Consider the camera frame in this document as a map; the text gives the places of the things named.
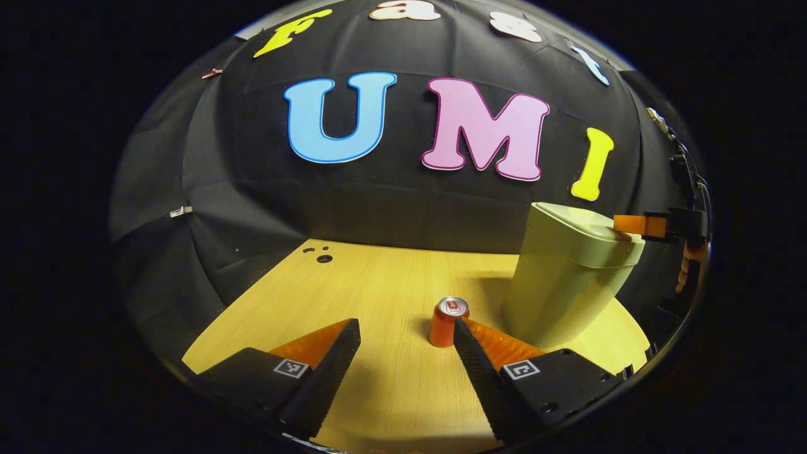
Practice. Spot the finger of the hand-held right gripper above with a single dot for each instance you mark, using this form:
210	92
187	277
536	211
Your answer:
640	225

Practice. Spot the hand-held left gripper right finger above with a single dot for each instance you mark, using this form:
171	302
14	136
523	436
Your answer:
479	378

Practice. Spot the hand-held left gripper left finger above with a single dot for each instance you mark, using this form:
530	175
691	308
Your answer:
331	372

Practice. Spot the orange pop can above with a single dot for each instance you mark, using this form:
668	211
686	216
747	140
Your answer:
441	328

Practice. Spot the pale green desktop garbage bin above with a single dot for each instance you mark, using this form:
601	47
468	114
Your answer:
561	284

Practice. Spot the wooden desktop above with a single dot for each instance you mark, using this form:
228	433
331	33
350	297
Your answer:
378	284

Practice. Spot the black desk edge clamp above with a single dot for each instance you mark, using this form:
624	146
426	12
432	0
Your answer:
627	372

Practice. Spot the black backdrop cloth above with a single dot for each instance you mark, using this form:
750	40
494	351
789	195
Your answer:
403	202

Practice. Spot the white cloth clip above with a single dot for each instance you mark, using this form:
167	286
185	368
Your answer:
181	212

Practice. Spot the copper cloth clip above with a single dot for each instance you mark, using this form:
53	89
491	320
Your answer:
212	73

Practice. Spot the black articulated camera stand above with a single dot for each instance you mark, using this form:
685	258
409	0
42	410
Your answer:
684	165

